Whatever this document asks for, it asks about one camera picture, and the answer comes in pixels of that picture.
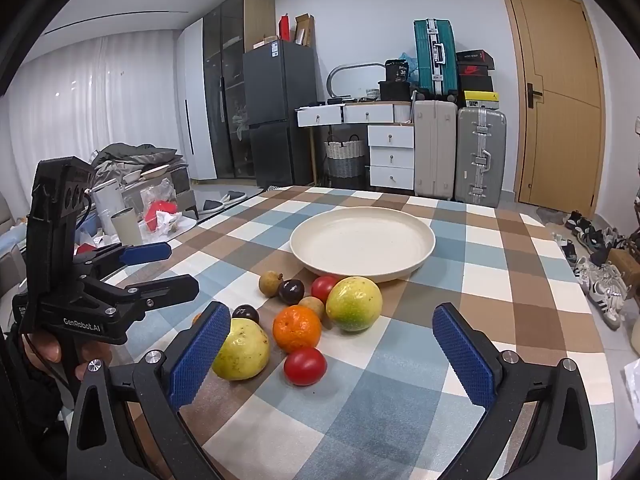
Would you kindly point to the white bowl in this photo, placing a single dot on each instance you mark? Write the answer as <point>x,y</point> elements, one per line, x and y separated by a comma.
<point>150,171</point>

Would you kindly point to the person's left hand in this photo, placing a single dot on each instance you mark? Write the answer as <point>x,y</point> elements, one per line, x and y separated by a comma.
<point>42,352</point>

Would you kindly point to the white and glass wardrobe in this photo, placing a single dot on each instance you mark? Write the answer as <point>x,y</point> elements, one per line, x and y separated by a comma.
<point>220,85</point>

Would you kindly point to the wooden door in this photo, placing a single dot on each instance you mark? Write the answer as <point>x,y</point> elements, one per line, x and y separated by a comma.
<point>560,135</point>

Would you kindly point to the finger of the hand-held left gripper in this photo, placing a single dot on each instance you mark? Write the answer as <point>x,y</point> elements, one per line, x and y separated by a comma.
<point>165,290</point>
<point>150,251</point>

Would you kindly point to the brown longan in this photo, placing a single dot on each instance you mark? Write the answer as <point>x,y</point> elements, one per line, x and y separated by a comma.
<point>269,284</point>
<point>311,304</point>

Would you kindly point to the grey jacket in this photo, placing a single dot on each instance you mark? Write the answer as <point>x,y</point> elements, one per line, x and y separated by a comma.
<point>130,152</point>

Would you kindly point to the beige suitcase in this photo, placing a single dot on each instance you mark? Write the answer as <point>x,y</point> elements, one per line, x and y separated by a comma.
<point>435,150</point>

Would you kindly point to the white tumbler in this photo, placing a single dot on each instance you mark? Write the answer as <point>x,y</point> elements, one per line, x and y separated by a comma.
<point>106,200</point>

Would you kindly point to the yellow black shoe box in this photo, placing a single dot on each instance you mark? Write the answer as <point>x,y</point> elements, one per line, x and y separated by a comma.
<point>481,100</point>

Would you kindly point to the woven basket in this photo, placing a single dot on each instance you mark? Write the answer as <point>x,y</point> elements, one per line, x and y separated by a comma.
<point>345,157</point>

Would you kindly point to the small white basket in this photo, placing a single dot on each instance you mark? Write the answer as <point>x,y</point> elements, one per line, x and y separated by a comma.
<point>372,94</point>

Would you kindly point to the silver suitcase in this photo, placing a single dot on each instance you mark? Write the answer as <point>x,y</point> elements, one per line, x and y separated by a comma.
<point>480,155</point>

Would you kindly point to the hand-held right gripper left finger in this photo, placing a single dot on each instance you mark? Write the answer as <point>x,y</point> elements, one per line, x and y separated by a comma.
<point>200,355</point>

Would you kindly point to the person's left forearm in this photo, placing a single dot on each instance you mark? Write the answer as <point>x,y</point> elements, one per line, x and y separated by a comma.
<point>30,420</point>

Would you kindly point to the red tomato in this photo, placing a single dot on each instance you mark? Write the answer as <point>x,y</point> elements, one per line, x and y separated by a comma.
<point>322,287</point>
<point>305,366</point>

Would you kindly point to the pile of shoes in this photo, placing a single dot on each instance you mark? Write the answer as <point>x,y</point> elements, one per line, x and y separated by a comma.
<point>600,270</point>

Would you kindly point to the black storage box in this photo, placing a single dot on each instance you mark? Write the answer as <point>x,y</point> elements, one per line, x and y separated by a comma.
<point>395,91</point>

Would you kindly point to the cream round plate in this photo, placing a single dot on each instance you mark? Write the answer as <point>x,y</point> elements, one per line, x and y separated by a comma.
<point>360,240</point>

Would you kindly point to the yellow guava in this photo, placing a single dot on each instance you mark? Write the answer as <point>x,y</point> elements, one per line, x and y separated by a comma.
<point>245,352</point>

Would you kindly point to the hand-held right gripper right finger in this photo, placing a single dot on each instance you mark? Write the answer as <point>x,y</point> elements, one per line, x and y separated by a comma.
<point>462,355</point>

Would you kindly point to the teal suitcase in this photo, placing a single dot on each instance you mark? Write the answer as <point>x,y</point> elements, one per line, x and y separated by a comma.
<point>434,55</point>

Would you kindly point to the dark purple plum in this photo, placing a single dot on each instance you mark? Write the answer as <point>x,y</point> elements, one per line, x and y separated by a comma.
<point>246,313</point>
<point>291,291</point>

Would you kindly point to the green yellow round fruit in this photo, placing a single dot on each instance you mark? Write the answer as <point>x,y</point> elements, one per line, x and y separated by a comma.
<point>354,305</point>

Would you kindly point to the white curtain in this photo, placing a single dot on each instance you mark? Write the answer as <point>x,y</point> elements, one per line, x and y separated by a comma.
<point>100,100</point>

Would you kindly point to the red packet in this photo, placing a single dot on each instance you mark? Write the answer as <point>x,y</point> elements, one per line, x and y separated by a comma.
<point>86,248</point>

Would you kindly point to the black red shoe box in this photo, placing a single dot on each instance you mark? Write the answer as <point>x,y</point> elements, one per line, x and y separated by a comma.
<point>476,77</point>

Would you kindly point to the black refrigerator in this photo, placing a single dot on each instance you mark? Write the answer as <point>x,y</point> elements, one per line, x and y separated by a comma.
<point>277,110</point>

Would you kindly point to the plaid tablecloth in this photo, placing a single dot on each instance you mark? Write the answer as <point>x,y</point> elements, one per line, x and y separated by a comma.
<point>400,410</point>

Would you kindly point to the grey slipper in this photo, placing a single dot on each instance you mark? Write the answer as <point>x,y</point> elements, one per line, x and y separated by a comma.
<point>212,205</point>
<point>233,197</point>

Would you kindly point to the cardboard box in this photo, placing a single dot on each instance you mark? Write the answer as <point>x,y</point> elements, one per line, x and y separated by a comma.
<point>305,30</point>

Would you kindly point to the beige cup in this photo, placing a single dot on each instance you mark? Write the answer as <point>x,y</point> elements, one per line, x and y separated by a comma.
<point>126,227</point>

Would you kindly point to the oval metal frame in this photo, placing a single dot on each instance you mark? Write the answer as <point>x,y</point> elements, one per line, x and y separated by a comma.
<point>350,66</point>

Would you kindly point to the white drawer dresser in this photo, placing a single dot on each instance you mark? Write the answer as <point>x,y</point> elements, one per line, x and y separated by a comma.
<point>390,155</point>

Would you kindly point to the red item in plastic bag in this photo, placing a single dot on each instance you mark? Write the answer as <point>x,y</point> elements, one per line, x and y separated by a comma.
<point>160,212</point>

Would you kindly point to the blue plastic bag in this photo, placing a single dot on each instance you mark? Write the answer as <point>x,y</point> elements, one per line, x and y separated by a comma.
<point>412,67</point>

